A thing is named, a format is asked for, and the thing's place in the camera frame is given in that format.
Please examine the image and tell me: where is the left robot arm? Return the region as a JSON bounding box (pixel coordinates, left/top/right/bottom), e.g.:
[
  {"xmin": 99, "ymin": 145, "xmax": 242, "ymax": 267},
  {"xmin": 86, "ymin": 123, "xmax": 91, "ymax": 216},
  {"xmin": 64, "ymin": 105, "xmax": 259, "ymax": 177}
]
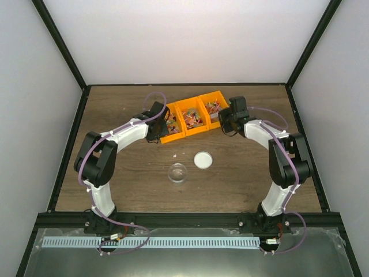
[{"xmin": 74, "ymin": 102, "xmax": 170, "ymax": 233}]

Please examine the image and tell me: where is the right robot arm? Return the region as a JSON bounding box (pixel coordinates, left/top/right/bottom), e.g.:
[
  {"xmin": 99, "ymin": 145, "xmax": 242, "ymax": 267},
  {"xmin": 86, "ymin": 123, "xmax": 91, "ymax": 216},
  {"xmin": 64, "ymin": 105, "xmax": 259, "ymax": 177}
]
[{"xmin": 219, "ymin": 96, "xmax": 313, "ymax": 233}]

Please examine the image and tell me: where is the clear plastic jar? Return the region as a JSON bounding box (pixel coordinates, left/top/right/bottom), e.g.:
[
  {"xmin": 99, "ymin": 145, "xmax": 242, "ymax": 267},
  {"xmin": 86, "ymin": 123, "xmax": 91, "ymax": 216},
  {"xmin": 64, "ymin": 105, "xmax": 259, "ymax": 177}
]
[{"xmin": 168, "ymin": 163, "xmax": 187, "ymax": 184}]

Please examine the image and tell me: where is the white jar lid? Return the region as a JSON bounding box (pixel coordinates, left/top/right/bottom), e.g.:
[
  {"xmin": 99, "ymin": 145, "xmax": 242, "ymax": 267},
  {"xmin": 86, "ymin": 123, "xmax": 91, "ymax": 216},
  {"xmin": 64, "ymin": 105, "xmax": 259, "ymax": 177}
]
[{"xmin": 193, "ymin": 151, "xmax": 213, "ymax": 169}]

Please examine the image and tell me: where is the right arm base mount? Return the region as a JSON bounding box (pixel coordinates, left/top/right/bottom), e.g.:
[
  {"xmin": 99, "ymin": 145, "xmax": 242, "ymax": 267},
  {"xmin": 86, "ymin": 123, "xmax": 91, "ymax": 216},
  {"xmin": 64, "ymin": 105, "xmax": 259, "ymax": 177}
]
[{"xmin": 237, "ymin": 209, "xmax": 290, "ymax": 234}]

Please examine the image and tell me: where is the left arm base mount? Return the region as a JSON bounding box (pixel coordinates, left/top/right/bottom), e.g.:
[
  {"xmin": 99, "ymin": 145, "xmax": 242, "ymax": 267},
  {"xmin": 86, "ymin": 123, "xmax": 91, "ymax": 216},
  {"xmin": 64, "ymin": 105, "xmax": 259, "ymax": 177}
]
[{"xmin": 84, "ymin": 209, "xmax": 134, "ymax": 235}]

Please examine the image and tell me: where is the light blue cable duct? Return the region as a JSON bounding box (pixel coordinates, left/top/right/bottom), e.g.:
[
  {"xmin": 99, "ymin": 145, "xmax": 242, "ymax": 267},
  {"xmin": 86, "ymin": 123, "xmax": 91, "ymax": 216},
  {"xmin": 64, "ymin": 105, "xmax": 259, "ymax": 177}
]
[{"xmin": 41, "ymin": 236, "xmax": 260, "ymax": 249}]

